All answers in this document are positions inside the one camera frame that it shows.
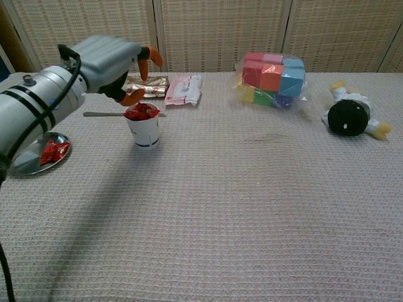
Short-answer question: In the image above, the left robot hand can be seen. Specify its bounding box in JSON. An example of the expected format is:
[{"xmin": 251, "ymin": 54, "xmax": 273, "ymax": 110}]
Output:
[{"xmin": 71, "ymin": 34, "xmax": 164, "ymax": 106}]

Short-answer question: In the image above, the red candy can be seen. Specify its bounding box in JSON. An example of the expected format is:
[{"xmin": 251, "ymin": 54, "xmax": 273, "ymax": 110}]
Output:
[
  {"xmin": 123, "ymin": 108, "xmax": 142, "ymax": 122},
  {"xmin": 137, "ymin": 102, "xmax": 161, "ymax": 121}
]

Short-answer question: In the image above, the metal dish of red candies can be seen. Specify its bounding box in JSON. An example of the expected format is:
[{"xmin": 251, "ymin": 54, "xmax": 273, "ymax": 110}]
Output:
[{"xmin": 8, "ymin": 131, "xmax": 72, "ymax": 176}]

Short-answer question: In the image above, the white paper cup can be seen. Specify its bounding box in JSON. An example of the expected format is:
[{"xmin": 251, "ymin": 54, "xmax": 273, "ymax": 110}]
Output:
[{"xmin": 125, "ymin": 102, "xmax": 161, "ymax": 150}]

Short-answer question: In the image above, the silver table knife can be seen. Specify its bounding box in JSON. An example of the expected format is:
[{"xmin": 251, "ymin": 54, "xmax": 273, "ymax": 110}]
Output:
[{"xmin": 83, "ymin": 111, "xmax": 167, "ymax": 118}]

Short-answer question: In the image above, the gold foil snack packet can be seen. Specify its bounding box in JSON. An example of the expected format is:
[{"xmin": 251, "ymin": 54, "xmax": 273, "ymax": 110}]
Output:
[{"xmin": 121, "ymin": 75, "xmax": 171, "ymax": 99}]

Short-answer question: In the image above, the pink wet wipes pack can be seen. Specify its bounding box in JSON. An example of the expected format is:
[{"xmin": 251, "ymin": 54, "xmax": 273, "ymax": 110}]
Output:
[{"xmin": 164, "ymin": 74, "xmax": 203, "ymax": 108}]

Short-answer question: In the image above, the heap of red candies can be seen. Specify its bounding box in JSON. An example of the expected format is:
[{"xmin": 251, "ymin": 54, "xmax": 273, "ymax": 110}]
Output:
[{"xmin": 40, "ymin": 139, "xmax": 71, "ymax": 165}]

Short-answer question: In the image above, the beige folding screen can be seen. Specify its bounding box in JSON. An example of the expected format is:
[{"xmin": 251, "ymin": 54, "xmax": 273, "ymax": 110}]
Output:
[{"xmin": 0, "ymin": 0, "xmax": 403, "ymax": 75}]

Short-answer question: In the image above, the yellow foam cube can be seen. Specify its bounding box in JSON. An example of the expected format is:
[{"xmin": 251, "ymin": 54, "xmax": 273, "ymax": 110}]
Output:
[{"xmin": 236, "ymin": 84, "xmax": 256, "ymax": 104}]

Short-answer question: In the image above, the green foam cube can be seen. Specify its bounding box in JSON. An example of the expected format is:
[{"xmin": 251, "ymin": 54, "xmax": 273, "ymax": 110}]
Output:
[{"xmin": 253, "ymin": 87, "xmax": 276, "ymax": 107}]

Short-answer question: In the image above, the orange foam cube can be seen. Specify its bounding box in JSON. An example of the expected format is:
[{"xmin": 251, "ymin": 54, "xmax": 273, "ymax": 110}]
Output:
[{"xmin": 259, "ymin": 64, "xmax": 284, "ymax": 92}]

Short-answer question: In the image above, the beige woven tablecloth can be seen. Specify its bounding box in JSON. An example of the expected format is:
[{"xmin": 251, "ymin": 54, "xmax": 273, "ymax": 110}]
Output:
[{"xmin": 0, "ymin": 71, "xmax": 403, "ymax": 302}]

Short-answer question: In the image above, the dark blue foam cube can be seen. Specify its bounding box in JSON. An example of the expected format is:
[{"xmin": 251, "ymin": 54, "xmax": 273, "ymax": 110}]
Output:
[{"xmin": 272, "ymin": 92, "xmax": 294, "ymax": 109}]

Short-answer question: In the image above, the light blue foam cube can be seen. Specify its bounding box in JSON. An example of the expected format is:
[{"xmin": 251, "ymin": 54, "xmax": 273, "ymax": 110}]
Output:
[
  {"xmin": 279, "ymin": 67, "xmax": 306, "ymax": 97},
  {"xmin": 282, "ymin": 58, "xmax": 305, "ymax": 70}
]

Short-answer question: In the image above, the clear plastic bag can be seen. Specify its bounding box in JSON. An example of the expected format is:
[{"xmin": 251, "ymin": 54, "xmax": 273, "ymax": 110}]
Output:
[{"xmin": 232, "ymin": 52, "xmax": 309, "ymax": 114}]

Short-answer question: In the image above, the black haired plush doll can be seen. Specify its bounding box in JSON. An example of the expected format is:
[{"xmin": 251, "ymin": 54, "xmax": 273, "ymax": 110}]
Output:
[{"xmin": 321, "ymin": 79, "xmax": 392, "ymax": 141}]

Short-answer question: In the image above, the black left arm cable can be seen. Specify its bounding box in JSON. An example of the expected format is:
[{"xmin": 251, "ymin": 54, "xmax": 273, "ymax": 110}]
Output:
[{"xmin": 0, "ymin": 43, "xmax": 82, "ymax": 302}]

